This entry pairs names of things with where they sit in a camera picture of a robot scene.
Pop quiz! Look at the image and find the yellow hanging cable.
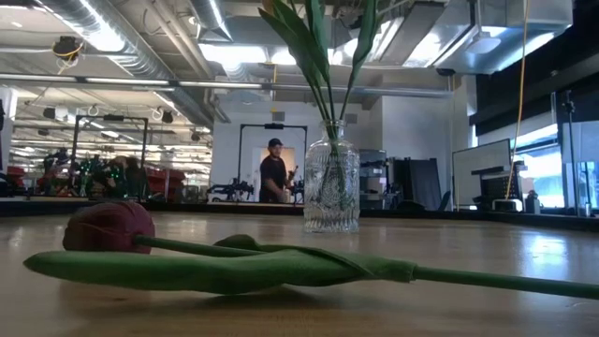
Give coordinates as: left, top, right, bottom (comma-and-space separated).
504, 0, 531, 200

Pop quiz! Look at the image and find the yellow tulip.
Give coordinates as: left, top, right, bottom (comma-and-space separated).
304, 0, 339, 207
257, 5, 334, 207

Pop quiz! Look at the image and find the black fabric panel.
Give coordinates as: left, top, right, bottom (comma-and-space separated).
387, 156, 444, 212

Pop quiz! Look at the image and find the red tool cabinet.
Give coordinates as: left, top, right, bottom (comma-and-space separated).
143, 166, 187, 201

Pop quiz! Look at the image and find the dark red tulip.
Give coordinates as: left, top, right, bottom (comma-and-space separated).
22, 199, 599, 301

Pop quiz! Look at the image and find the white board panel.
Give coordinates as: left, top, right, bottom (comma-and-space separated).
451, 138, 513, 208

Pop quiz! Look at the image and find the grey equipment cabinet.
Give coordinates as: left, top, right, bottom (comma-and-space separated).
358, 149, 389, 210

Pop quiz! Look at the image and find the clear glass vase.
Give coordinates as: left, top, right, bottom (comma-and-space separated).
302, 119, 361, 234

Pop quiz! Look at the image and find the person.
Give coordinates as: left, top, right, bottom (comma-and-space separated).
258, 137, 298, 204

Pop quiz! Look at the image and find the cream tulip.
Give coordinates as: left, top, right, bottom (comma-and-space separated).
270, 0, 336, 207
337, 0, 380, 207

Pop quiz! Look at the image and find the black light stand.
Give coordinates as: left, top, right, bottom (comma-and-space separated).
560, 88, 580, 216

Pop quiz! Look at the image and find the black ceiling device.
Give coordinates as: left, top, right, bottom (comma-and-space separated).
51, 35, 86, 65

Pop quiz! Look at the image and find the round white ceiling lamp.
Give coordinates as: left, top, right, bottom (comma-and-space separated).
464, 31, 504, 57

